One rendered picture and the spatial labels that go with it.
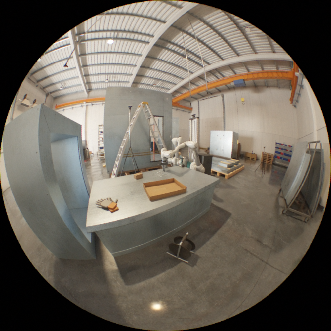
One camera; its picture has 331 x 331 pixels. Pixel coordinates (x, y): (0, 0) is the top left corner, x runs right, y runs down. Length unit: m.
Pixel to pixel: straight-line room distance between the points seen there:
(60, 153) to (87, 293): 1.88
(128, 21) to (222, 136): 10.07
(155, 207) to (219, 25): 8.13
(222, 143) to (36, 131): 8.40
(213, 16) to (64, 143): 7.81
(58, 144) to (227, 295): 2.83
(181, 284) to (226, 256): 0.62
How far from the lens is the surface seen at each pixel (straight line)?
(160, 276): 1.24
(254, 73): 9.59
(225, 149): 8.02
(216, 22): 7.65
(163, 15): 7.33
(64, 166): 1.91
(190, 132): 2.62
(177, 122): 8.23
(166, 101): 4.22
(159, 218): 1.07
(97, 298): 1.39
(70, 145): 1.80
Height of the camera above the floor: 1.22
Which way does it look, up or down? 15 degrees down
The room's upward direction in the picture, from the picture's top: straight up
